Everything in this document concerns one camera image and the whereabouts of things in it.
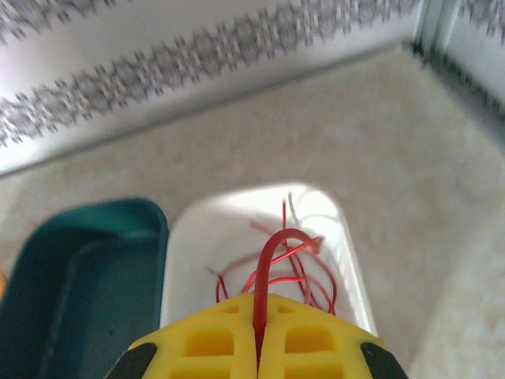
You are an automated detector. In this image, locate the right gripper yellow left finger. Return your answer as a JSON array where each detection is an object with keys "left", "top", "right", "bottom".
[{"left": 106, "top": 292, "right": 260, "bottom": 379}]

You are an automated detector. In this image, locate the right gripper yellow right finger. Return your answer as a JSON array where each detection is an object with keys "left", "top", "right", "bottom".
[{"left": 258, "top": 294, "right": 410, "bottom": 379}]

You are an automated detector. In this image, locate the red wire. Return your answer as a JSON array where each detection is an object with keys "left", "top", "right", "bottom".
[
  {"left": 242, "top": 243, "right": 312, "bottom": 296},
  {"left": 251, "top": 227, "right": 325, "bottom": 356},
  {"left": 291, "top": 252, "right": 339, "bottom": 317}
]

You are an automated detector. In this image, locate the white plastic bin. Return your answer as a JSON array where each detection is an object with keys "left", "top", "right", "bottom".
[{"left": 159, "top": 181, "right": 380, "bottom": 344}]

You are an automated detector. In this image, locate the teal plastic bin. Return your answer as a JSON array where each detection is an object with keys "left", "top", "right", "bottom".
[{"left": 0, "top": 197, "right": 170, "bottom": 379}]

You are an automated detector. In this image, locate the aluminium side rail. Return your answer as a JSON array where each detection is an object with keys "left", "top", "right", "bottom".
[{"left": 410, "top": 39, "right": 505, "bottom": 124}]

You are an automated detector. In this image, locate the aluminium frame post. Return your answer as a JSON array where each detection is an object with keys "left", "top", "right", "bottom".
[{"left": 410, "top": 0, "right": 466, "bottom": 49}]

